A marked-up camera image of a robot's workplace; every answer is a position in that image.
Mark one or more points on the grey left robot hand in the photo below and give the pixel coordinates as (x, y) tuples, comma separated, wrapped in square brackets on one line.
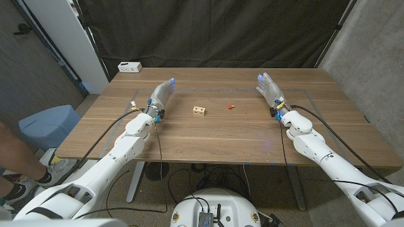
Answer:
[(161, 94)]

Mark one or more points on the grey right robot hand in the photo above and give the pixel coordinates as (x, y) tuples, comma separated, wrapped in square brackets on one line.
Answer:
[(271, 89)]

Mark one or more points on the small wooden block with holes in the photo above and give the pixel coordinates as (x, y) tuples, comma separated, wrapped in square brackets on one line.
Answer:
[(199, 110)]

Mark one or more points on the red-headed wooden screw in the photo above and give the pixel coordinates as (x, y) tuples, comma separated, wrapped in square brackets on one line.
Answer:
[(229, 106)]

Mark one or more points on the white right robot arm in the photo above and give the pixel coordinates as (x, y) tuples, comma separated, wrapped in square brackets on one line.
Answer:
[(331, 164)]

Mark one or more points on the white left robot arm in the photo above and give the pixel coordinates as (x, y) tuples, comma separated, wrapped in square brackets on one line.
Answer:
[(104, 170)]

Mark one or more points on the white power strip box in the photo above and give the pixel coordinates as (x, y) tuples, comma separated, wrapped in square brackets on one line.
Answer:
[(129, 67)]

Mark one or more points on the black backdrop curtain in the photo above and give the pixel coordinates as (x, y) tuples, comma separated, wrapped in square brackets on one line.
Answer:
[(205, 31)]

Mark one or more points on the black backdrop stand pole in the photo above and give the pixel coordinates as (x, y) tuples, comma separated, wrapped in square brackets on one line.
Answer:
[(334, 31), (91, 41)]

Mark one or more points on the white table leg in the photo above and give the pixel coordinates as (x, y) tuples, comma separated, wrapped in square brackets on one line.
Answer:
[(135, 183)]

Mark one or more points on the grey table leg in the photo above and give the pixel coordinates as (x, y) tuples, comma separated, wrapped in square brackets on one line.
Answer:
[(296, 189)]

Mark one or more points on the white cabinet panel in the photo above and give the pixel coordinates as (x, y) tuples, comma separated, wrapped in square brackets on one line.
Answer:
[(69, 41)]

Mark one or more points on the blue-grey padded stool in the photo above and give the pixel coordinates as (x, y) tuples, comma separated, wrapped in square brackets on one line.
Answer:
[(47, 126)]

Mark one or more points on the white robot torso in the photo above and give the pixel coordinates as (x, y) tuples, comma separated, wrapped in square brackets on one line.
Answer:
[(217, 201)]

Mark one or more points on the grey sneaker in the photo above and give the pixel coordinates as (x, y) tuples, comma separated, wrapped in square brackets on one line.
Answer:
[(60, 171)]

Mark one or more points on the black antenna on torso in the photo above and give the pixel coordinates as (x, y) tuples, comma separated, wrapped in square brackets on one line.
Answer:
[(218, 212)]

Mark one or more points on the black connector beside torso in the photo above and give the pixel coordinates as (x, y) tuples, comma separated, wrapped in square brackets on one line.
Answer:
[(274, 221)]

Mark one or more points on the grey electronics box on torso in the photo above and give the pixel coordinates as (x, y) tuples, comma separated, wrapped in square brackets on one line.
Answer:
[(205, 219)]

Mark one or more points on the person's bare leg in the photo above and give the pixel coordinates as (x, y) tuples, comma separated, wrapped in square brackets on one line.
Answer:
[(15, 157)]

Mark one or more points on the black sneaker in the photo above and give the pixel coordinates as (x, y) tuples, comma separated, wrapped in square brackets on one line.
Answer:
[(15, 192)]

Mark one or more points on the dark door frame rail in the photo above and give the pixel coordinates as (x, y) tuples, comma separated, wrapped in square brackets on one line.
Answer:
[(63, 64)]

